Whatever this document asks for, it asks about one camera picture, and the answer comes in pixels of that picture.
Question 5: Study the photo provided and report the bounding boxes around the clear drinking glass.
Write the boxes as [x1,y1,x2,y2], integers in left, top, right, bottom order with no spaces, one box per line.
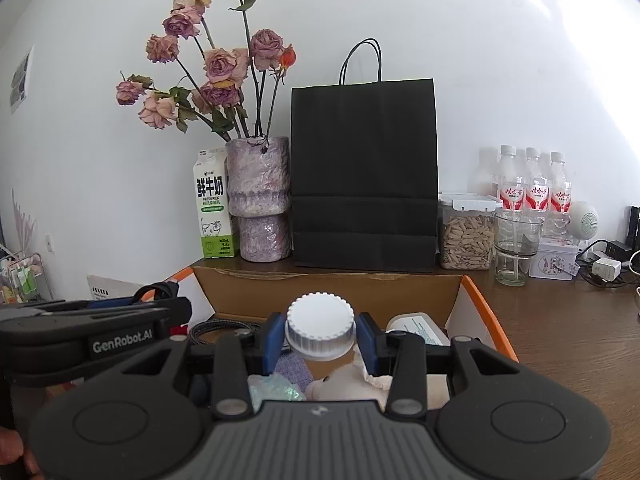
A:
[494,211,545,289]

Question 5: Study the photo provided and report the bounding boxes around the red orange cardboard box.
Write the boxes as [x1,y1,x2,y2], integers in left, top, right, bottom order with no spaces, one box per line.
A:
[170,265,521,411]

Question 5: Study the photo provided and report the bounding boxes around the black paper bag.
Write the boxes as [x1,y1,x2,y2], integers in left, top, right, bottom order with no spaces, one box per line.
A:
[291,38,441,274]

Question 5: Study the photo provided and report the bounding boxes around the clear plastic bag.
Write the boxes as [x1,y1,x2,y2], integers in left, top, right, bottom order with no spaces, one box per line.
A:
[248,374,307,404]

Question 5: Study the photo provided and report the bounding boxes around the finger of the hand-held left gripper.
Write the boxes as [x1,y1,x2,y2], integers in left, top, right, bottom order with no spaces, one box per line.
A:
[92,296,193,333]

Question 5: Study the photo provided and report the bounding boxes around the black cables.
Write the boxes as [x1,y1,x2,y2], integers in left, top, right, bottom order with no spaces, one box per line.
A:
[575,239,640,290]

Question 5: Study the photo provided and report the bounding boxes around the white yellow plush toy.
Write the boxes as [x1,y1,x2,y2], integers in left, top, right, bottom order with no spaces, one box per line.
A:
[306,362,397,412]

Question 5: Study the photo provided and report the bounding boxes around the white round speaker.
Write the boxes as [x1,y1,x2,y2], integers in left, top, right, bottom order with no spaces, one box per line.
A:
[570,201,600,241]

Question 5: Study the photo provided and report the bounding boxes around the person's left hand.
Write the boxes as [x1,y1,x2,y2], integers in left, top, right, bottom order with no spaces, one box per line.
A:
[0,427,42,480]

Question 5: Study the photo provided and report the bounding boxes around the purple textured vase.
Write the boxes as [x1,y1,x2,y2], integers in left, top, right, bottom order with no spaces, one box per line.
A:
[225,136,293,263]

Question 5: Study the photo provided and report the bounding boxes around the white ribbed appliance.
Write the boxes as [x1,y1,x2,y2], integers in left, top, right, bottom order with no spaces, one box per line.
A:
[86,274,151,302]

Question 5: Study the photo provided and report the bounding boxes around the white cap bottle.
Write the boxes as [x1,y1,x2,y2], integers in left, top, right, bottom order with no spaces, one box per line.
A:
[284,292,359,364]

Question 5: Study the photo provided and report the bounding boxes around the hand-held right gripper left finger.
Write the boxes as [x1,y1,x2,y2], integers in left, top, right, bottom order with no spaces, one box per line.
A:
[114,312,287,421]

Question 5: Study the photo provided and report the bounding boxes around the black strap loop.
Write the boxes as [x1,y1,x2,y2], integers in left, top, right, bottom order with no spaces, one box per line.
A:
[134,282,179,302]

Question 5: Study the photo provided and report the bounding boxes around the black braided cable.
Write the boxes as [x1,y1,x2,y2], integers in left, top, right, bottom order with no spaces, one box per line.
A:
[189,317,266,346]

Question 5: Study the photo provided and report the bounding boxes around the pink dried grass sprig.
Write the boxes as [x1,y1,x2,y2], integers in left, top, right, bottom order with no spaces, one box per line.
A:
[11,187,39,252]

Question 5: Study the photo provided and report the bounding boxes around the wall poster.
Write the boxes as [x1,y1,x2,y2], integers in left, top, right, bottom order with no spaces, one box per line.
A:
[10,45,35,114]

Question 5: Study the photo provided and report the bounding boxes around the clear seed container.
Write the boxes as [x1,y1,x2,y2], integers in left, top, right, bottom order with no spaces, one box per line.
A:
[439,191,504,271]

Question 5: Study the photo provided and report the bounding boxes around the white charger plug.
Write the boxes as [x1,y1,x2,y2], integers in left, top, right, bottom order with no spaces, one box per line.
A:
[592,257,623,281]

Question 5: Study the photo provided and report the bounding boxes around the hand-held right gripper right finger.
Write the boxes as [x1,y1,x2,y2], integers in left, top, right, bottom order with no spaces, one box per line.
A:
[356,312,523,417]

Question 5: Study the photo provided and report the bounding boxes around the white plastic container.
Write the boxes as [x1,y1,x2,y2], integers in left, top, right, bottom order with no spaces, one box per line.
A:
[386,312,451,349]

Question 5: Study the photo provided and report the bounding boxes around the dried rose bouquet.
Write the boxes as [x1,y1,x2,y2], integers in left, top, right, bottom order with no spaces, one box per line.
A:
[116,0,297,144]

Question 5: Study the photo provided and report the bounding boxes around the black upright device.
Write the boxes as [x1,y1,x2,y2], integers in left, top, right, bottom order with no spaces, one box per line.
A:
[625,205,640,251]

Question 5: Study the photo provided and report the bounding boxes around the white green milk carton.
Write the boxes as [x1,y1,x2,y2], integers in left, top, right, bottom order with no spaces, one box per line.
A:
[193,147,237,259]

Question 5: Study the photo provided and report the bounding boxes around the white printed tin box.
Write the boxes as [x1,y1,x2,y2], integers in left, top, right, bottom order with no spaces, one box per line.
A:
[528,237,584,281]

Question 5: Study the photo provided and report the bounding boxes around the blue grey cloth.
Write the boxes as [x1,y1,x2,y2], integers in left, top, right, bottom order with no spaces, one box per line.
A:
[276,352,314,401]

